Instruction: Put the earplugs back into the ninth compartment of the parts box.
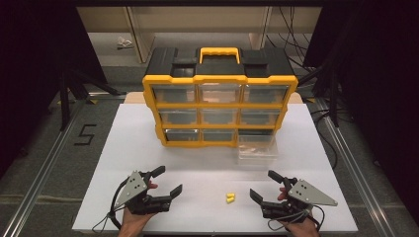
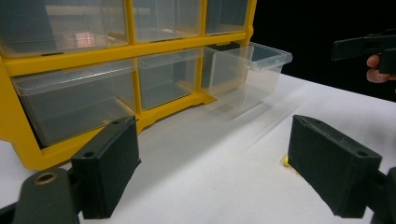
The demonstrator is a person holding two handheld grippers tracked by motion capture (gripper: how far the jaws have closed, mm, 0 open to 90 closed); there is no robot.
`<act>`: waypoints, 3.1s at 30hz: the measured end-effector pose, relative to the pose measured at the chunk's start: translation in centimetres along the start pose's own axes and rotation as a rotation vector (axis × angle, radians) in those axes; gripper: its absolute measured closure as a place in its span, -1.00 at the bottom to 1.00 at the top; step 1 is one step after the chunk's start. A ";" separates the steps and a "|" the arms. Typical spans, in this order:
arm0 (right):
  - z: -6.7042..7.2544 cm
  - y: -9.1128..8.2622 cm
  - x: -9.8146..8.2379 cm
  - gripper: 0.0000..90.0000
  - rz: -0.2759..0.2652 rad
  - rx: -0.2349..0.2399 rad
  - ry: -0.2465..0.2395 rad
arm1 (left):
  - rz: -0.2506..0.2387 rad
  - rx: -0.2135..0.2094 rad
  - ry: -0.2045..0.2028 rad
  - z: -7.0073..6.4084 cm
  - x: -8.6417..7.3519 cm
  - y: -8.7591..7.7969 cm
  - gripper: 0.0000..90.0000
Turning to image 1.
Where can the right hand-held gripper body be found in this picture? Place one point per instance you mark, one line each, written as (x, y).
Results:
(309, 195)

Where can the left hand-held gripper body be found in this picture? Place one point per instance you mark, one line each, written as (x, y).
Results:
(133, 189)

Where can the yellow foam earplug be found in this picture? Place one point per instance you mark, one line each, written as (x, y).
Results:
(230, 195)
(230, 200)

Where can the clear plastic drawer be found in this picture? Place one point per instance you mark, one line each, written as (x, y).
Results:
(257, 154)

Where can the yellow and black organizer cabinet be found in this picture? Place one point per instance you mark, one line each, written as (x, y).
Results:
(217, 105)

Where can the person's left hand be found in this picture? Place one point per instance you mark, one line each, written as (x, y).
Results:
(135, 223)

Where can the person's right hand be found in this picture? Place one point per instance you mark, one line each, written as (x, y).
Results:
(301, 228)

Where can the group of clear drawers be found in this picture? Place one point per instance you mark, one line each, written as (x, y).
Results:
(179, 116)

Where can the black curtain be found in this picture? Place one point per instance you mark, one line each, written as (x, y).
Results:
(36, 65)
(378, 82)

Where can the crumpled white cloth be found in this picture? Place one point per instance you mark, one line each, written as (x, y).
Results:
(124, 42)

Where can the beige furniture leg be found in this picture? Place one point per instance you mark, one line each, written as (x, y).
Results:
(141, 36)
(260, 28)

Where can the aluminium floor rail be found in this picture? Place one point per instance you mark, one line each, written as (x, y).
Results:
(39, 171)
(357, 171)

